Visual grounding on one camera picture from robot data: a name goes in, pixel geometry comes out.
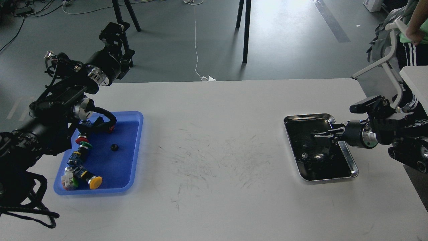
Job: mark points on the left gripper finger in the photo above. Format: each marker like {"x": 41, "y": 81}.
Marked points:
{"x": 114, "y": 37}

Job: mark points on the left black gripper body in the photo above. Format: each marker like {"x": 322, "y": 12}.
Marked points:
{"x": 104, "y": 68}

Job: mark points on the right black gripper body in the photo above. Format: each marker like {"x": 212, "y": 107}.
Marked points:
{"x": 359, "y": 134}

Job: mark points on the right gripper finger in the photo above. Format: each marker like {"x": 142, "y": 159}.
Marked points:
{"x": 330, "y": 150}
{"x": 334, "y": 134}

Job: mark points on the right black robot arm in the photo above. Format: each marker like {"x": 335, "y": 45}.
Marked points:
{"x": 405, "y": 134}

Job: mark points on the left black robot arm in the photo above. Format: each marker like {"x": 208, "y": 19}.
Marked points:
{"x": 60, "y": 110}

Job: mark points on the black red connector part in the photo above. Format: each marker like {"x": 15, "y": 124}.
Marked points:
{"x": 100, "y": 126}

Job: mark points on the metal tray with black mat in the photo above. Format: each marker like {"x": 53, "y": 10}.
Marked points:
{"x": 299, "y": 129}

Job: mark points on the white side table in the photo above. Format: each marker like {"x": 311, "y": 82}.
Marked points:
{"x": 417, "y": 80}

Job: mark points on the blue plastic tray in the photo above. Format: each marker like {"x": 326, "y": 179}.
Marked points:
{"x": 117, "y": 168}

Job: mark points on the person in green shirt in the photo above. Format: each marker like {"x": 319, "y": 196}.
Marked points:
{"x": 412, "y": 51}

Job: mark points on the white chair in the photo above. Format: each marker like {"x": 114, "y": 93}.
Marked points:
{"x": 383, "y": 48}

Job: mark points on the white green terminal block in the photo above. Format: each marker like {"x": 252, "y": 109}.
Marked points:
{"x": 69, "y": 181}

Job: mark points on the white box on floor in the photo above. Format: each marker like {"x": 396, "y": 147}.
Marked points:
{"x": 373, "y": 5}

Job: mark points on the black stand leg right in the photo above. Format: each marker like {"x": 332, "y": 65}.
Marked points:
{"x": 248, "y": 5}

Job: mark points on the red push button switch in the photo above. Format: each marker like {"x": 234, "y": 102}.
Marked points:
{"x": 81, "y": 137}

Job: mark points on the green push button switch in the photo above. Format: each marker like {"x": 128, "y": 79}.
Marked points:
{"x": 83, "y": 150}

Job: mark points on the yellow push button switch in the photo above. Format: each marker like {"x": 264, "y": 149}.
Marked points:
{"x": 92, "y": 180}

